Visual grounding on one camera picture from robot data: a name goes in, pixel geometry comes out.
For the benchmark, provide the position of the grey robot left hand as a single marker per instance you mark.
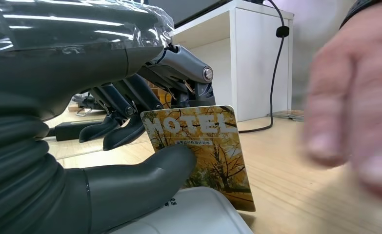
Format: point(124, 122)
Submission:
point(64, 58)

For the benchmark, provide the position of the yellow autumn-tree hotel card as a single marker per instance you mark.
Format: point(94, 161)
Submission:
point(216, 155)

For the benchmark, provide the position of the pale grey card reader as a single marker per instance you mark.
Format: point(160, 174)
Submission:
point(194, 213)

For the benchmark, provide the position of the stack of yellow hotel cards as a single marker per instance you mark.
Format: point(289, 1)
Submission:
point(287, 115)

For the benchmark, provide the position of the white desk riser shelf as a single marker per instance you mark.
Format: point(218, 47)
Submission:
point(258, 64)

